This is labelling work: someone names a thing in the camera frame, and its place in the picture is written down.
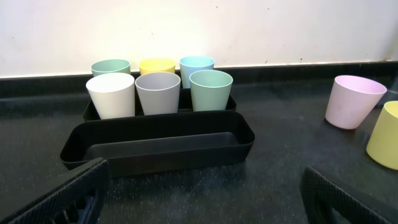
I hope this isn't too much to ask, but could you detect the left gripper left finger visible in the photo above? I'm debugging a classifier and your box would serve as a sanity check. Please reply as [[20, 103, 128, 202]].
[[0, 157, 111, 224]]

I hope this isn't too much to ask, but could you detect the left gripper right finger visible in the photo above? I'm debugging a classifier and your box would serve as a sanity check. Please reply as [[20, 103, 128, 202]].
[[300, 166, 398, 224]]

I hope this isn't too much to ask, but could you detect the yellow cup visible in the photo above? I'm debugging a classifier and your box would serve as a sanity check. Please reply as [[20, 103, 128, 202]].
[[366, 100, 398, 171], [139, 58, 177, 75]]

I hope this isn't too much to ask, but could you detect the pink cup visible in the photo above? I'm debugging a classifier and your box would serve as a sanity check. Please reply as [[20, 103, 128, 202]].
[[325, 75, 388, 130]]

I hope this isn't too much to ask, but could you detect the black tray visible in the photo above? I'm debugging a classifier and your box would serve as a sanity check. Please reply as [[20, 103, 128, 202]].
[[60, 70, 256, 179]]

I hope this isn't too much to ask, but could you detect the white cup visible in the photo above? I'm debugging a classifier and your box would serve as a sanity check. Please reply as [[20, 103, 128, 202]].
[[85, 72, 136, 120]]

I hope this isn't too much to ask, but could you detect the grey cup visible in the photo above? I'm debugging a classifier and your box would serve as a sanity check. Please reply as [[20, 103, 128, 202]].
[[134, 72, 182, 116]]

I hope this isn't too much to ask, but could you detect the green cup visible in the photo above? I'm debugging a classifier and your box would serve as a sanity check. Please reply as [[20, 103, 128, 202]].
[[189, 69, 234, 112], [91, 58, 131, 77]]

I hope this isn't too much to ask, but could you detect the blue cup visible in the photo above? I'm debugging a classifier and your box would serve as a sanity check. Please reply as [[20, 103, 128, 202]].
[[179, 55, 215, 89]]

